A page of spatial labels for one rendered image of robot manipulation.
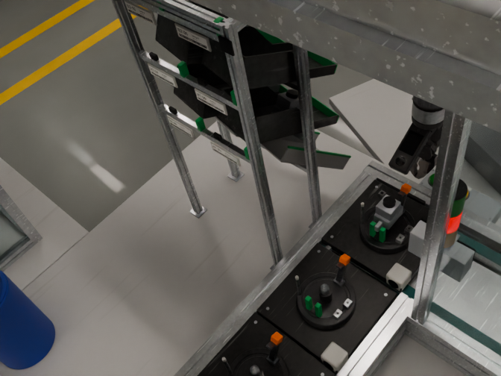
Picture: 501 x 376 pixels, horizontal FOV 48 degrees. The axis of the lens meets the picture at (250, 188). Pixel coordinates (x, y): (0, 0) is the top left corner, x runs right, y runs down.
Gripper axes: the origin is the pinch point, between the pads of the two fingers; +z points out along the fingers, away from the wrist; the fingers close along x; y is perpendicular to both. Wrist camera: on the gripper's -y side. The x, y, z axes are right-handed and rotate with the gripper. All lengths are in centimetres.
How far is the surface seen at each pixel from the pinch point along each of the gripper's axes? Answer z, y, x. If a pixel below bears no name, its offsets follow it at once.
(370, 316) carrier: 9.7, -34.5, -10.3
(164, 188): 21, -33, 68
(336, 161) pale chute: 2.5, -5.7, 20.5
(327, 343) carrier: 9.7, -45.7, -6.6
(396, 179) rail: 10.9, 4.0, 7.7
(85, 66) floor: 106, 36, 258
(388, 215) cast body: -1.3, -14.7, -1.7
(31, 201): 21, -64, 101
